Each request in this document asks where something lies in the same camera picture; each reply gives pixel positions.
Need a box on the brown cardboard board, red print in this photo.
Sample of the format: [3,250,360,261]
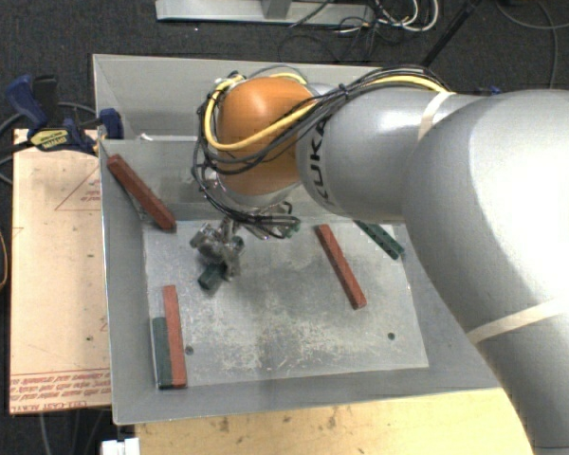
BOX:
[9,128,113,416]

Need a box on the grey metal bin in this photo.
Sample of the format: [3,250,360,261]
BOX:
[92,53,502,427]

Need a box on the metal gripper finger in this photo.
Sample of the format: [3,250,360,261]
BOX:
[223,253,243,282]

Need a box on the dark green block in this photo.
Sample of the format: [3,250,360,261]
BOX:
[197,261,227,292]
[151,316,174,391]
[353,219,406,262]

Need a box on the red-brown flat block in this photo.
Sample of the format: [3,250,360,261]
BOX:
[161,283,190,390]
[106,154,178,233]
[313,223,368,311]

